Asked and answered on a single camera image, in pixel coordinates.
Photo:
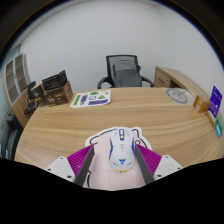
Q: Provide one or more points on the wide brown cardboard box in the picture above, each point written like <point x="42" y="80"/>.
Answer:
<point x="59" y="96"/>

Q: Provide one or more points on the small orange box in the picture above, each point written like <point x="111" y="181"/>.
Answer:
<point x="201" y="104"/>

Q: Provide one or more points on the white green purple sticker sheet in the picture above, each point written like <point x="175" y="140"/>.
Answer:
<point x="90" y="99"/>

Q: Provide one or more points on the white blue yellow computer mouse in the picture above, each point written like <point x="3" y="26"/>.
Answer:
<point x="121" y="151"/>

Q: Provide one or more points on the teal card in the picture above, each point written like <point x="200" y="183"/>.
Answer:
<point x="218" y="126"/>

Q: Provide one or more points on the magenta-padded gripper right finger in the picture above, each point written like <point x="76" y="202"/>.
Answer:
<point x="168" y="164"/>

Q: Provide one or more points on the pink cartoon-shaped mouse pad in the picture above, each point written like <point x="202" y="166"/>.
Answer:
<point x="101" y="166"/>

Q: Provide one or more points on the white sheet with round print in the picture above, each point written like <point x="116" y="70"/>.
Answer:
<point x="178" y="96"/>

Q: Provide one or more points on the grey backpack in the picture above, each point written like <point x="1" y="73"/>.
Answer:
<point x="126" y="74"/>

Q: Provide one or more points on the black mesh office chair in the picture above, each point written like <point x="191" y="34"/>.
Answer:
<point x="110" y="66"/>

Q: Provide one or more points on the black leather sofa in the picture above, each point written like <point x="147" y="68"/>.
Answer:
<point x="8" y="136"/>

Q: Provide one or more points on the wooden side desk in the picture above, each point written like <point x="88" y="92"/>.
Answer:
<point x="170" y="77"/>

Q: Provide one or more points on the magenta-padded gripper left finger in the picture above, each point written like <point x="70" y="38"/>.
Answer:
<point x="60" y="166"/>

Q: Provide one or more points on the purple card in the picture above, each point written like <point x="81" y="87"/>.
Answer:
<point x="215" y="100"/>

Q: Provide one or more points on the black visitor chair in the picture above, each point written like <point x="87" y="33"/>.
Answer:
<point x="30" y="100"/>

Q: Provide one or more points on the wooden glass-door cabinet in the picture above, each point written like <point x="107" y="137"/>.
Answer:
<point x="15" y="80"/>

